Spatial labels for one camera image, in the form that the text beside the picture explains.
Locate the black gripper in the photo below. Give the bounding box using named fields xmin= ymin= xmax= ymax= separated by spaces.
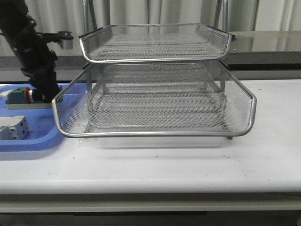
xmin=21 ymin=65 xmax=61 ymax=103

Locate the red emergency stop button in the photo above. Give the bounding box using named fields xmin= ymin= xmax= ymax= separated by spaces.
xmin=24 ymin=87 xmax=45 ymax=104

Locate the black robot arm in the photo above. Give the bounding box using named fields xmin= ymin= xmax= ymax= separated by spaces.
xmin=0 ymin=0 xmax=62 ymax=103

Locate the green terminal block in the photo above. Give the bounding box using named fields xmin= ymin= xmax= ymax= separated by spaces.
xmin=6 ymin=87 xmax=52 ymax=110

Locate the blue plastic tray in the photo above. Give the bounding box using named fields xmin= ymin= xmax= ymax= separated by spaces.
xmin=0 ymin=84 xmax=66 ymax=155

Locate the white circuit breaker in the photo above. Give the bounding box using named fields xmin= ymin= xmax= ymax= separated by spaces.
xmin=0 ymin=115 xmax=29 ymax=140

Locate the grey pleated curtain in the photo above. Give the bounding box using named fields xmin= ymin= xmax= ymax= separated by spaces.
xmin=26 ymin=0 xmax=301 ymax=55

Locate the grey stone counter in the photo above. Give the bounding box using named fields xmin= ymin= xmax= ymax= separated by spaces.
xmin=0 ymin=31 xmax=301 ymax=84

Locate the grey metal rack frame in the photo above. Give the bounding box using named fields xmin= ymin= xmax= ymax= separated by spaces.
xmin=82 ymin=0 xmax=236 ymax=141

